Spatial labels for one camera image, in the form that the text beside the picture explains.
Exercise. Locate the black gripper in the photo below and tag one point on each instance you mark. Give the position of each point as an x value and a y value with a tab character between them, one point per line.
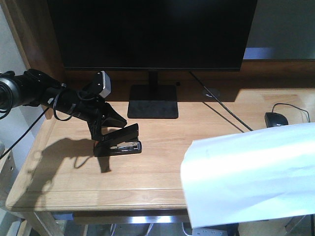
94	110

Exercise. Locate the black stapler with orange button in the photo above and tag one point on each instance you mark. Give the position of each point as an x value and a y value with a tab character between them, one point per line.
120	142

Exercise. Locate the white paper sheet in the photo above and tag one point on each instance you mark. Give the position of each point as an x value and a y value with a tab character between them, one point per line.
258	175

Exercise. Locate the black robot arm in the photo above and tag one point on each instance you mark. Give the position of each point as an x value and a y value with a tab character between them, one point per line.
35	88

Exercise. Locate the wooden desk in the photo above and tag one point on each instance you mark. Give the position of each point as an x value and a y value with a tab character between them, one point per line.
61	174

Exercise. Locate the black computer monitor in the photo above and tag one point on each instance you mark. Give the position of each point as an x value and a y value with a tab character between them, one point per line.
152	35

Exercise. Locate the black computer mouse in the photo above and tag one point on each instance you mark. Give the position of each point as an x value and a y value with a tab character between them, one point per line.
275	119

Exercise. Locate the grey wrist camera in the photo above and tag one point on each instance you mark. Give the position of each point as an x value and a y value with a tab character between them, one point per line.
100	85

